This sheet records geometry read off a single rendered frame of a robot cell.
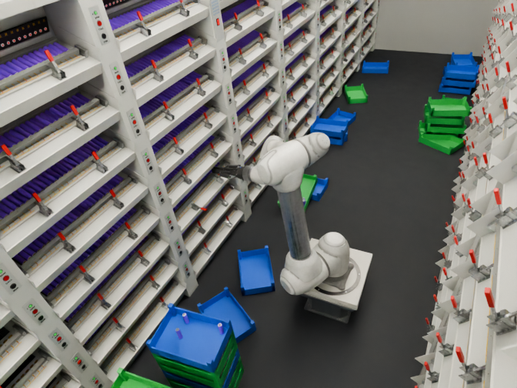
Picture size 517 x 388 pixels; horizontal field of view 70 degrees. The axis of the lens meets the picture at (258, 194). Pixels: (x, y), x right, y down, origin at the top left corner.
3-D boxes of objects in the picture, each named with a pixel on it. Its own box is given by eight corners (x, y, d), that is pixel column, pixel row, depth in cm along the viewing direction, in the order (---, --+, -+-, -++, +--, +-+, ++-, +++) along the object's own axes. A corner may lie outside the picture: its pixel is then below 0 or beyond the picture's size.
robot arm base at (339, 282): (356, 260, 204) (357, 253, 201) (343, 291, 190) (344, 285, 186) (325, 250, 212) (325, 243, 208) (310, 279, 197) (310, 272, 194)
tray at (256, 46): (275, 47, 251) (281, 27, 241) (229, 83, 212) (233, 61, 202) (250, 34, 255) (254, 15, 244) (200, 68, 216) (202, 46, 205)
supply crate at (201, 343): (233, 329, 163) (230, 319, 158) (214, 373, 149) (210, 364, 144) (174, 312, 172) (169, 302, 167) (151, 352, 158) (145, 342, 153)
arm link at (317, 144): (306, 135, 167) (282, 146, 162) (328, 120, 151) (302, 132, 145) (319, 160, 167) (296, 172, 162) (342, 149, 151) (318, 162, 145)
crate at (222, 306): (256, 329, 205) (255, 322, 200) (225, 351, 197) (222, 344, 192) (228, 293, 225) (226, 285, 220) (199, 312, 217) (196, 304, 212)
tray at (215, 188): (235, 173, 243) (238, 163, 236) (179, 235, 204) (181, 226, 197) (209, 158, 247) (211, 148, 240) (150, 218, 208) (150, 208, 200)
